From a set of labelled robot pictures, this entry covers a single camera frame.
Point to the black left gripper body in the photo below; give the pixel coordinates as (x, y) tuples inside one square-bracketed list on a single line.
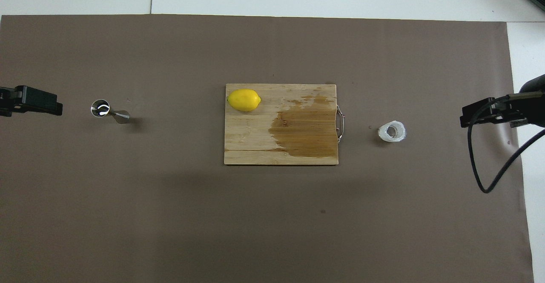
[(6, 102)]

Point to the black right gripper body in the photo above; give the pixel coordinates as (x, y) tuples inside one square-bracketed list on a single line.
[(536, 100)]

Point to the yellow lemon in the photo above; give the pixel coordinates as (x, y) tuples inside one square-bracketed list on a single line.
[(243, 100)]

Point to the wooden cutting board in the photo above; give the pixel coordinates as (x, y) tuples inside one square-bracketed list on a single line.
[(255, 138)]

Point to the brown paper table mat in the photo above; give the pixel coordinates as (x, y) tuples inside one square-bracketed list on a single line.
[(170, 210)]

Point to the steel double jigger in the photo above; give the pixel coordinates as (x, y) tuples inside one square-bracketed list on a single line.
[(102, 107)]

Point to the translucent plastic cup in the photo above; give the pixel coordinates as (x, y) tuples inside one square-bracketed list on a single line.
[(385, 133)]

